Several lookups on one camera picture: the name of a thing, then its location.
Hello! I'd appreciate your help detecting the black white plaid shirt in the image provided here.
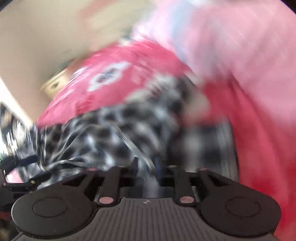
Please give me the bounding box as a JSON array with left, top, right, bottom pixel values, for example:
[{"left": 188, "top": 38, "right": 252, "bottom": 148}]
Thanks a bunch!
[{"left": 9, "top": 76, "right": 238, "bottom": 187}]

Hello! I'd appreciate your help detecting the cream bedside nightstand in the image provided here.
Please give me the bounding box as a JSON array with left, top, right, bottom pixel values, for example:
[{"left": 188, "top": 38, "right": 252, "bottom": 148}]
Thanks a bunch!
[{"left": 40, "top": 69, "right": 69, "bottom": 100}]

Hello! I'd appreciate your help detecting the red floral fleece blanket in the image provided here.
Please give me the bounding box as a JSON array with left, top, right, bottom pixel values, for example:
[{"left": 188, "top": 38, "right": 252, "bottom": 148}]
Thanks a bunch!
[{"left": 37, "top": 41, "right": 295, "bottom": 240}]

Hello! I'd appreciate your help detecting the pink grey floral duvet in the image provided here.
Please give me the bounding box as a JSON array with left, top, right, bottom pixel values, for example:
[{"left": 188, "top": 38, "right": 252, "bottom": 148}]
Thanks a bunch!
[{"left": 132, "top": 1, "right": 295, "bottom": 128}]

